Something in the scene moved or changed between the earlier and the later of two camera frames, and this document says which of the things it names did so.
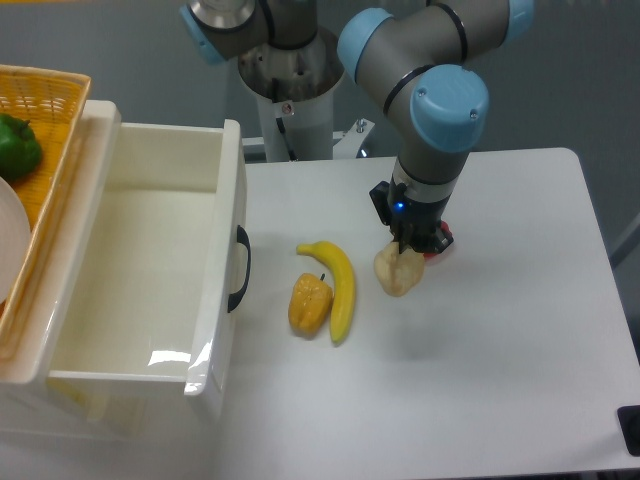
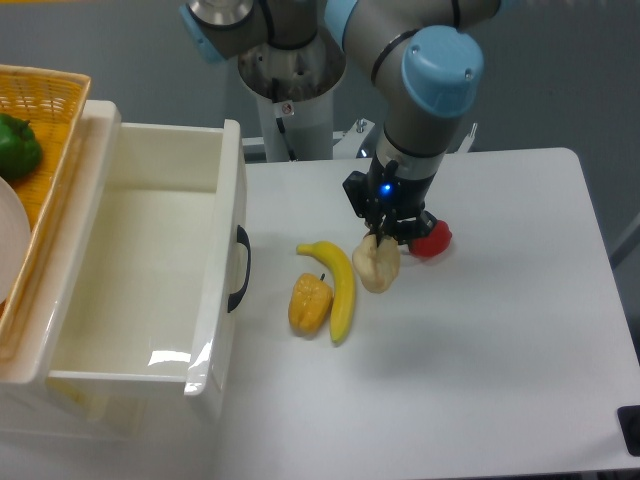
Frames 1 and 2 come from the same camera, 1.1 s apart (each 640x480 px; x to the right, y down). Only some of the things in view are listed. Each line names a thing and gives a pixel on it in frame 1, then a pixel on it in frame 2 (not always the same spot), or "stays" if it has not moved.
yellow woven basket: (52, 102) stays
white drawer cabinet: (134, 331) stays
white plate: (15, 243) stays
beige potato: (398, 272) to (378, 263)
